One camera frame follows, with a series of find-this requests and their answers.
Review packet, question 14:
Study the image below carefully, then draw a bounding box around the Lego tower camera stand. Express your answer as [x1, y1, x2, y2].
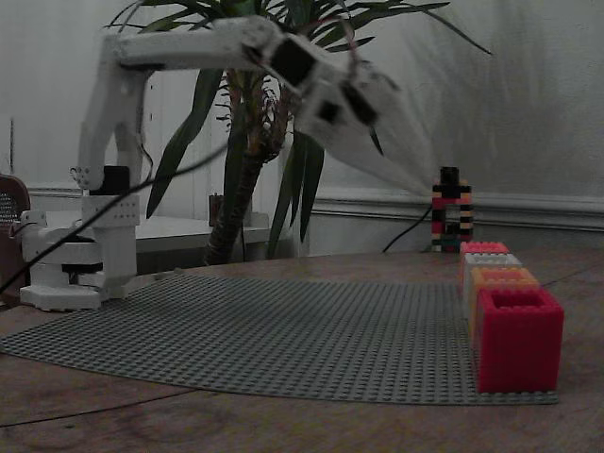
[430, 165, 474, 254]

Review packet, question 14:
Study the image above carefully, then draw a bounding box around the large pink brick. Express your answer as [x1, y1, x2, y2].
[459, 241, 512, 299]

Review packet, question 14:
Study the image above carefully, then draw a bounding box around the thin black camera cable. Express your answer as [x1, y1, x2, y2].
[380, 210, 436, 254]

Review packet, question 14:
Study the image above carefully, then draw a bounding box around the white low shelf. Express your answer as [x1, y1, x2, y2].
[25, 207, 274, 260]

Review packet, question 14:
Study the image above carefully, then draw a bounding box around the orange brick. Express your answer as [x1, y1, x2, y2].
[468, 266, 542, 342]

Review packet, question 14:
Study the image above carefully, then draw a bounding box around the grey brick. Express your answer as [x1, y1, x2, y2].
[461, 252, 524, 313]

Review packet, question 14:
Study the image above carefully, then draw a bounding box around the long black cable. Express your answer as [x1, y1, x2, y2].
[0, 143, 230, 293]

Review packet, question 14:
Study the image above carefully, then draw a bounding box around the brown perforated object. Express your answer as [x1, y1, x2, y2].
[0, 173, 32, 306]

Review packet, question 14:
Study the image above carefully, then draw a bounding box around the grey studded baseplate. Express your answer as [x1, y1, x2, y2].
[0, 275, 561, 407]

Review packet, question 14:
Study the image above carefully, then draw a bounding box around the tall yucca house plant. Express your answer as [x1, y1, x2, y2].
[106, 0, 493, 266]

